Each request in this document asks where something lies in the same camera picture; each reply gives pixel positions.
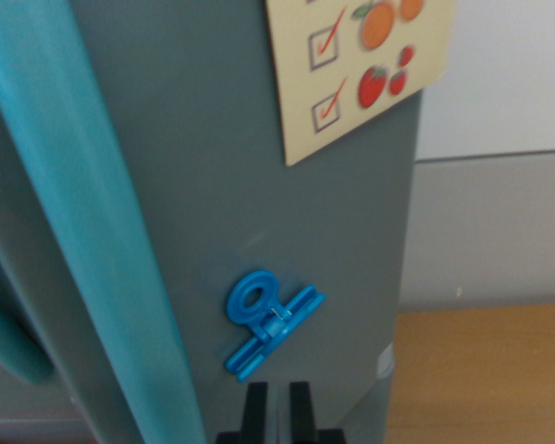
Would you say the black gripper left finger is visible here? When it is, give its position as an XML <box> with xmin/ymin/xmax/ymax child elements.
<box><xmin>239</xmin><ymin>381</ymin><xmax>270</xmax><ymax>444</ymax></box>

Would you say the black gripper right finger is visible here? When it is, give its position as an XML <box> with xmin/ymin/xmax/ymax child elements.
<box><xmin>289</xmin><ymin>381</ymin><xmax>322</xmax><ymax>444</ymax></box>

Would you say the blue clip without note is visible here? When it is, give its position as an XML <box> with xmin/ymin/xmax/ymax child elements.
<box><xmin>224</xmin><ymin>266</ymin><xmax>327</xmax><ymax>384</ymax></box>

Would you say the yellow fruit checklist note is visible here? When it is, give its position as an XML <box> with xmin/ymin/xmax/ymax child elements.
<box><xmin>264</xmin><ymin>0</ymin><xmax>455</xmax><ymax>167</ymax></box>

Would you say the teal door handle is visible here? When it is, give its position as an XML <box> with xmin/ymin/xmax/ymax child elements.
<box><xmin>0</xmin><ymin>270</ymin><xmax>56</xmax><ymax>386</ymax></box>
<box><xmin>0</xmin><ymin>0</ymin><xmax>204</xmax><ymax>444</ymax></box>

